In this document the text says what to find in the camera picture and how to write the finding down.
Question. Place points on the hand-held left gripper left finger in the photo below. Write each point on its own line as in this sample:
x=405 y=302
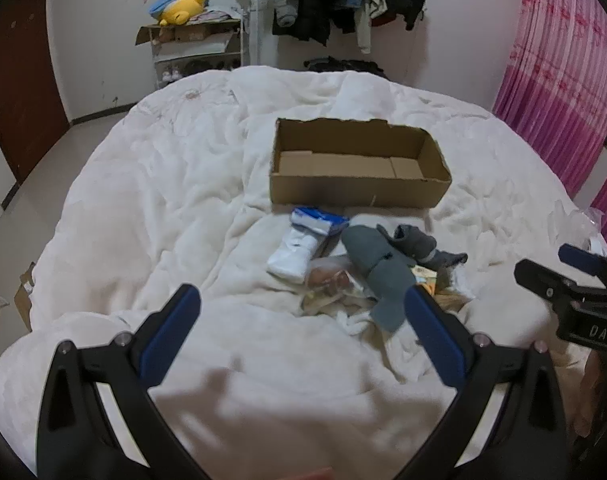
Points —
x=169 y=340

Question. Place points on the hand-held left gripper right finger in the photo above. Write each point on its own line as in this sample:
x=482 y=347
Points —
x=433 y=332

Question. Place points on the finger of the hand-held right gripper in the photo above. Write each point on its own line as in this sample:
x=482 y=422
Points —
x=538 y=276
x=579 y=257

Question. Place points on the grey socks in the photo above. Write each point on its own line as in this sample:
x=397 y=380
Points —
x=383 y=272

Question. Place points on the dark grey sock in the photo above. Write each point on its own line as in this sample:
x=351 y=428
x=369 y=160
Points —
x=421 y=245

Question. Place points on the clear plastic snack packet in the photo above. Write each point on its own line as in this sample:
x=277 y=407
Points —
x=328 y=278

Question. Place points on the white socks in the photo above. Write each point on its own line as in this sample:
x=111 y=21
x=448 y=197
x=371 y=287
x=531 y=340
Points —
x=293 y=255

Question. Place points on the blue white tissue pack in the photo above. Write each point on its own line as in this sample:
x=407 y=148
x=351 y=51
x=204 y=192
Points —
x=317 y=221

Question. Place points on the brown cardboard box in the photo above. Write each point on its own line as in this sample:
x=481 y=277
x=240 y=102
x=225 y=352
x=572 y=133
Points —
x=361 y=165

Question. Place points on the clear plastic bag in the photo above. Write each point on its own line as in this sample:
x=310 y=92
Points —
x=583 y=220

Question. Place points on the flat cardboard piece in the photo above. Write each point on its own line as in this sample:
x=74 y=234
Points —
x=25 y=295

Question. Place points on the white fluffy blanket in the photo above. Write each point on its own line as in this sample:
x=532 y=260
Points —
x=183 y=185

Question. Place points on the white shoes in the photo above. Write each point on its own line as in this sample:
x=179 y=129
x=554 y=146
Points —
x=172 y=75

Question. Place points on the dark clothes pile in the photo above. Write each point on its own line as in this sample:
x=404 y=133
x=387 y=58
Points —
x=343 y=65

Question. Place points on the white shelf rack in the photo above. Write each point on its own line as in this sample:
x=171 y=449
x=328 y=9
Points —
x=198 y=55

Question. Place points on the cardboard box with flaps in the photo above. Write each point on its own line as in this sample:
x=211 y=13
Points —
x=193 y=32

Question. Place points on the brown wooden door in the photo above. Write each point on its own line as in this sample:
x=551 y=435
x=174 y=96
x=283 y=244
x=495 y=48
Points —
x=18 y=70

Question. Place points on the yellow plush toy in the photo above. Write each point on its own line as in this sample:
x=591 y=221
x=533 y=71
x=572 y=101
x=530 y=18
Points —
x=181 y=10

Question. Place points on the hanging white grey garment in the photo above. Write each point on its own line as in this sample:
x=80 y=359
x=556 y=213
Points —
x=286 y=12

